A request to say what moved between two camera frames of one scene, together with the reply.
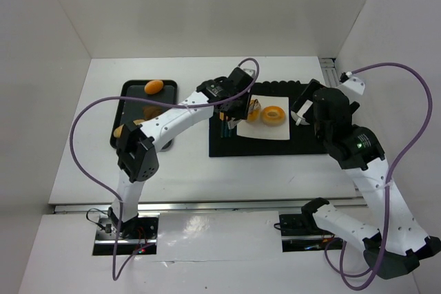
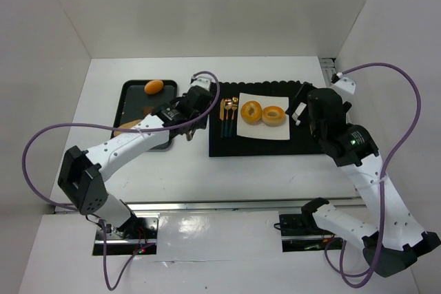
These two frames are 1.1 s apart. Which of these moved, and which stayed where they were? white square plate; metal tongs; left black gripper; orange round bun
Moved: left black gripper; metal tongs
Stayed: white square plate; orange round bun
